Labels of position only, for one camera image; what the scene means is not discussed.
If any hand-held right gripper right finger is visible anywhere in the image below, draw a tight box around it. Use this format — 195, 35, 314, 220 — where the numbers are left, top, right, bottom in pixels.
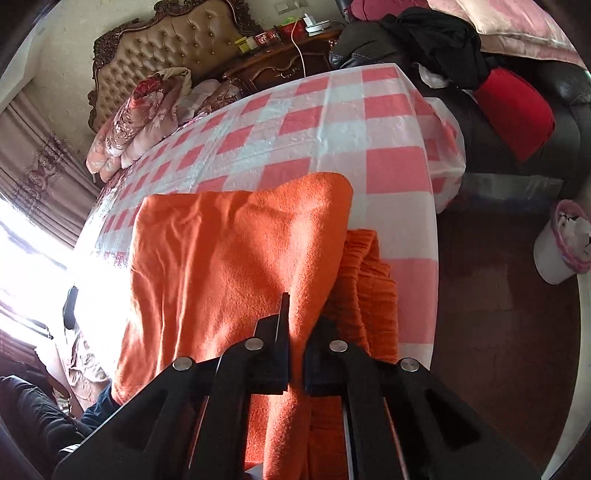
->
304, 316, 541, 480

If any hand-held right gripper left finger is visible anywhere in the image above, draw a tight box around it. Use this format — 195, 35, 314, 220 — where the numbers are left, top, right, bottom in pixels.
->
53, 292, 291, 480

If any orange towel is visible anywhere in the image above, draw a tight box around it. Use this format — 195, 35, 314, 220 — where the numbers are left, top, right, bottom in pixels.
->
111, 172, 400, 480

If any person's leg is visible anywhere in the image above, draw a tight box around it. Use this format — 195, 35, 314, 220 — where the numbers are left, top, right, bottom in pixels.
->
83, 383, 123, 428
0, 375, 93, 462

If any red white checkered tablecloth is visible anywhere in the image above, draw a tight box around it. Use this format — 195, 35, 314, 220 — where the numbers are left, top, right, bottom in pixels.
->
74, 62, 467, 365

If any mauve floral pillow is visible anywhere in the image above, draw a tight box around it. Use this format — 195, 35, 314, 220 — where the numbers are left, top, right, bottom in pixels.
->
178, 78, 243, 116

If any folded red floral quilt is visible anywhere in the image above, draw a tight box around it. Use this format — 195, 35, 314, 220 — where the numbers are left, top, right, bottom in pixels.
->
85, 67, 195, 185

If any white trash bin pink liner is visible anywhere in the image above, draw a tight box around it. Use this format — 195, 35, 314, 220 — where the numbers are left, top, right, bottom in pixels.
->
533, 199, 591, 285

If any wooden nightstand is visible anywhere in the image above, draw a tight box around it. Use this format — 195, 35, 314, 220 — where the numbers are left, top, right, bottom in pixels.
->
222, 25, 345, 93

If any patterned mauve curtain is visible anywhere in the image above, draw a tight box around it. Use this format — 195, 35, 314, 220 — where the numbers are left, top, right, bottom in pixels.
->
0, 95, 100, 250

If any white cloth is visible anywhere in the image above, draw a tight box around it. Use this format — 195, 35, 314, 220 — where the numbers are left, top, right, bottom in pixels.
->
418, 62, 451, 88

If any red cushion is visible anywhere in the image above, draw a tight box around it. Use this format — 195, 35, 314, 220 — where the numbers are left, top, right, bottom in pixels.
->
473, 68, 555, 162

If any black clothing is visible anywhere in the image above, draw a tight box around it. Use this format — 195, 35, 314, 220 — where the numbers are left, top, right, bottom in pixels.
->
383, 7, 490, 90

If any magenta cushion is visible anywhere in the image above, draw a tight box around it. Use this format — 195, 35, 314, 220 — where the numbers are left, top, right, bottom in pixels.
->
348, 0, 430, 21

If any black leather sofa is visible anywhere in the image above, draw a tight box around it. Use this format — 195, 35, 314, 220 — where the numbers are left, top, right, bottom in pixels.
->
330, 21, 591, 204

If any pink satin pillow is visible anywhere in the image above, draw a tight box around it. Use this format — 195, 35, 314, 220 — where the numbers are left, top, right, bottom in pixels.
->
427, 0, 573, 51

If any white cable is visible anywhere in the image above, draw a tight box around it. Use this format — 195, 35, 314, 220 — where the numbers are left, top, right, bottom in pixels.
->
291, 18, 308, 79

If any tufted headboard carved wood frame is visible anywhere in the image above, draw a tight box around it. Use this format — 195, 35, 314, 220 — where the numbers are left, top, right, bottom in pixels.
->
88, 0, 264, 134

